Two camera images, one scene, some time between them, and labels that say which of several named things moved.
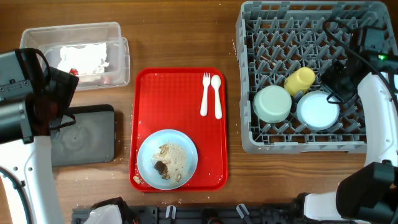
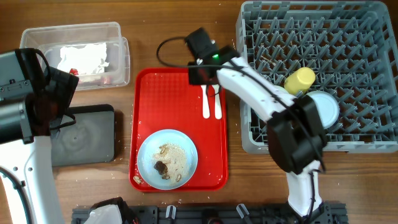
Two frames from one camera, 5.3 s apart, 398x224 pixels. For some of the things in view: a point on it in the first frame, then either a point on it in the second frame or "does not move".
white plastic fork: x=206 y=79 does not move
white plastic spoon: x=216 y=81 does not move
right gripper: x=338 y=95 -> x=193 y=79
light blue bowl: x=315 y=112 does not move
